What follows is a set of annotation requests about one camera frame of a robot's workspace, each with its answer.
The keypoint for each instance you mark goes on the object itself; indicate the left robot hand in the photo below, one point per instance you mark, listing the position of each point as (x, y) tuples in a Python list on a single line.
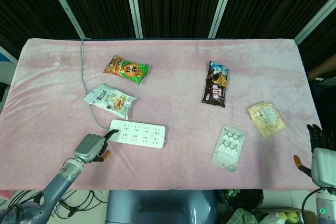
[(88, 147)]

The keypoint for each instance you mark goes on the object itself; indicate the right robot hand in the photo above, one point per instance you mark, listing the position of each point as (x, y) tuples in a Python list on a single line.
[(322, 163)]

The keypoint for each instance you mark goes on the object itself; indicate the white power strip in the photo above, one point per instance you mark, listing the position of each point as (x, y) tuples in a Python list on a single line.
[(137, 134)]

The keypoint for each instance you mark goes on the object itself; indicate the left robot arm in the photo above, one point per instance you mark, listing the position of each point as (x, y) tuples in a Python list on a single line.
[(53, 184)]

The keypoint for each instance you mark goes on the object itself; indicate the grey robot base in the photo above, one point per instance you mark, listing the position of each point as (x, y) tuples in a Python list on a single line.
[(162, 207)]

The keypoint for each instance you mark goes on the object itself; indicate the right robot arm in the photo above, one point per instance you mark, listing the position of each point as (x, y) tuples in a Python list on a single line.
[(325, 203)]

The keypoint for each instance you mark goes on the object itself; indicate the white nut snack bag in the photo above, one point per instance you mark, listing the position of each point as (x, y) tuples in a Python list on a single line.
[(110, 100)]

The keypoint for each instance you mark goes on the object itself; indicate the yellow clear snack packet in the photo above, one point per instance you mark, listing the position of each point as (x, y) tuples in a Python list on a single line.
[(266, 118)]

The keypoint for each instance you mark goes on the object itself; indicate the pink table cloth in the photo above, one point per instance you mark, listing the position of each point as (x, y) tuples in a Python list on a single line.
[(162, 113)]

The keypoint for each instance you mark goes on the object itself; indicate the green orange snack bag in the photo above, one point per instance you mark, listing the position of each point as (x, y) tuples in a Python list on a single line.
[(126, 69)]

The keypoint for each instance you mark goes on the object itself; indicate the white blister pack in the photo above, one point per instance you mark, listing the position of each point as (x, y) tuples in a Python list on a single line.
[(229, 148)]

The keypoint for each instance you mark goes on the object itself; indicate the green checkered bag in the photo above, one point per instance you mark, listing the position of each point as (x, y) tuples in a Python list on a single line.
[(242, 216)]

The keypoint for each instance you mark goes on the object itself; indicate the brown chocolate snack bag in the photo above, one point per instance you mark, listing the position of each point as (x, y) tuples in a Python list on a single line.
[(216, 84)]

